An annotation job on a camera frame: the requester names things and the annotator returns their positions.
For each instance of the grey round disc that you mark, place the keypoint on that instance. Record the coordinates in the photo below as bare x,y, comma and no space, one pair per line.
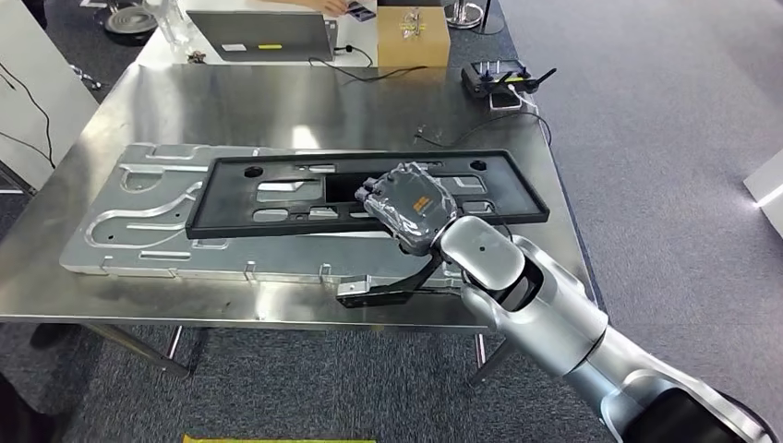
128,19

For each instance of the grey laptop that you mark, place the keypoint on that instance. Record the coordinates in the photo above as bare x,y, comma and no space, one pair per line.
263,30

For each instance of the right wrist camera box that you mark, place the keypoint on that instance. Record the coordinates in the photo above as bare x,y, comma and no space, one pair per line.
355,287

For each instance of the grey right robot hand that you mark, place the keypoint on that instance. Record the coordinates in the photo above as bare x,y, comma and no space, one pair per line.
416,208

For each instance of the brown cardboard box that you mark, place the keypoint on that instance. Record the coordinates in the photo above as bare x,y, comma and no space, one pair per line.
413,46

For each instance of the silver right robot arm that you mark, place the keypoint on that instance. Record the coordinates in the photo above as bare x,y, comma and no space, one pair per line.
550,318

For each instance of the stainless steel workbench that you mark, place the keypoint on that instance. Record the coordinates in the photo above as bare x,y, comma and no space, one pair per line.
244,104

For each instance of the white cabinet panel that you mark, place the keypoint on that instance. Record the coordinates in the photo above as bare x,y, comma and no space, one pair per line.
37,92

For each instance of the clear plastic bottle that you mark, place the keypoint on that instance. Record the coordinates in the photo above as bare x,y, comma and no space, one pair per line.
168,24

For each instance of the black plastic plate part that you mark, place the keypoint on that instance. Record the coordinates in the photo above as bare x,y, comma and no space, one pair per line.
226,208

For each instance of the white desk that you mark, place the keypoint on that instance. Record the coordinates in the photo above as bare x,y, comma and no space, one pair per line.
165,55

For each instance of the silver stamped metal panel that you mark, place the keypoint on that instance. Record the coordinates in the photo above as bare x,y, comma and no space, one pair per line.
153,244

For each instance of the chrome stand base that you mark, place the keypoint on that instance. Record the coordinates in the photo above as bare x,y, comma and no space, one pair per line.
465,15

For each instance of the dark smartphone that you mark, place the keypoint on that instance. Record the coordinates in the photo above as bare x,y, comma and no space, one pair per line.
361,11

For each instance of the white pillar with light strips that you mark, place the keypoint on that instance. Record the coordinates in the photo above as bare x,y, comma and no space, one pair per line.
768,195

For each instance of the person's hand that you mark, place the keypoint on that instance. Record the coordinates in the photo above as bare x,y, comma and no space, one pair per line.
330,6

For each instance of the white-edged smartphone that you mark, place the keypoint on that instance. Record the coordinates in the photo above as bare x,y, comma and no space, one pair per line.
506,101

